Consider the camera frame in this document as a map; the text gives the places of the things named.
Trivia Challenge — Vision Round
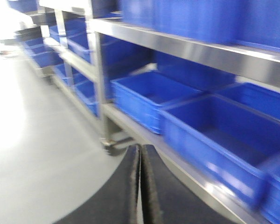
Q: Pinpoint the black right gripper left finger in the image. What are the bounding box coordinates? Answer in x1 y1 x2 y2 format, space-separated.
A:
56 145 140 224

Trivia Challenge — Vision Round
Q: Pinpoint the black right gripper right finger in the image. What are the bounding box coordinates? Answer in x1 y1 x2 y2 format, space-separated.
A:
140 145 231 224

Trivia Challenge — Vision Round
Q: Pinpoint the steel rack with bins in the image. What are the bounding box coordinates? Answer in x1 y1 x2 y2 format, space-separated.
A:
8 0 280 224

